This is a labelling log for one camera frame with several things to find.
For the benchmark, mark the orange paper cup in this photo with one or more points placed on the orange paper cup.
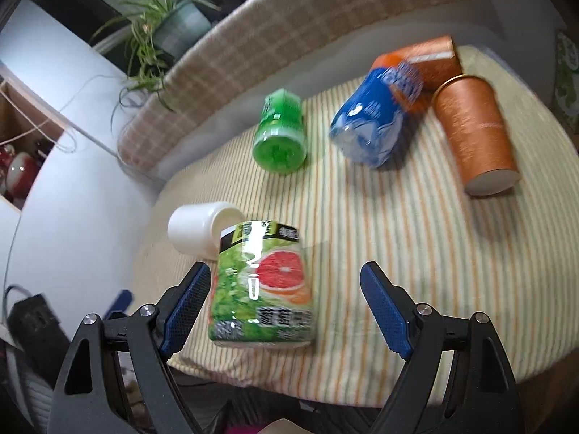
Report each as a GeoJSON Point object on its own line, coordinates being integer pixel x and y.
{"type": "Point", "coordinates": [467, 108]}
{"type": "Point", "coordinates": [436, 60]}

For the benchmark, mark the cut grapefruit label bottle cup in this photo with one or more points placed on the cut grapefruit label bottle cup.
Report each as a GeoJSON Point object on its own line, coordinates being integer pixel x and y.
{"type": "Point", "coordinates": [262, 296]}

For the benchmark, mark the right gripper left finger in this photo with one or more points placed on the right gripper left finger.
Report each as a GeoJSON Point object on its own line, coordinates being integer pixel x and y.
{"type": "Point", "coordinates": [89, 396]}

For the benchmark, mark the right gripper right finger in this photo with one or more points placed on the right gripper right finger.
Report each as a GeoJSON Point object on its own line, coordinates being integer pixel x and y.
{"type": "Point", "coordinates": [481, 394]}

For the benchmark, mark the white plastic cup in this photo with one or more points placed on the white plastic cup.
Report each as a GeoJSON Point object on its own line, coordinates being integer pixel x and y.
{"type": "Point", "coordinates": [195, 229]}

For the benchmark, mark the blue cut bottle cup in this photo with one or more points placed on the blue cut bottle cup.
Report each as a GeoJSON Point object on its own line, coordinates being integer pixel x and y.
{"type": "Point", "coordinates": [366, 127]}

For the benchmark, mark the orange paper cup front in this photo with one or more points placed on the orange paper cup front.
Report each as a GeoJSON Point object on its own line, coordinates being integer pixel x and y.
{"type": "Point", "coordinates": [467, 108]}

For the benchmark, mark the potted spider plant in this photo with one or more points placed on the potted spider plant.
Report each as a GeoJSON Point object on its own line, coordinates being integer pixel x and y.
{"type": "Point", "coordinates": [156, 34]}

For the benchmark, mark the wooden shelf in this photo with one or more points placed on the wooden shelf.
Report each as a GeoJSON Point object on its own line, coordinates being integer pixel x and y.
{"type": "Point", "coordinates": [31, 125]}

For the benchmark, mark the orange paper cup back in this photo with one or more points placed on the orange paper cup back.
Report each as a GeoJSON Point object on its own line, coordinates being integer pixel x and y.
{"type": "Point", "coordinates": [436, 60]}

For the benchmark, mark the striped yellow table cloth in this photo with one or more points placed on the striped yellow table cloth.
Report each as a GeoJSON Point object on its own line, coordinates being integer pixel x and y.
{"type": "Point", "coordinates": [513, 256]}

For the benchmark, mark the green cut bottle cup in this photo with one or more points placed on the green cut bottle cup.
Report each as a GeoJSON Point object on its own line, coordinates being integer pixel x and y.
{"type": "Point", "coordinates": [279, 144]}

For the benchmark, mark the plaid beige towel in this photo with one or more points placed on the plaid beige towel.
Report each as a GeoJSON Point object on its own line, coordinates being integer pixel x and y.
{"type": "Point", "coordinates": [256, 40]}

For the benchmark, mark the red white ceramic vase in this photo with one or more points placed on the red white ceramic vase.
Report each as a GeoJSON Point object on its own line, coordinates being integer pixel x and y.
{"type": "Point", "coordinates": [18, 172]}

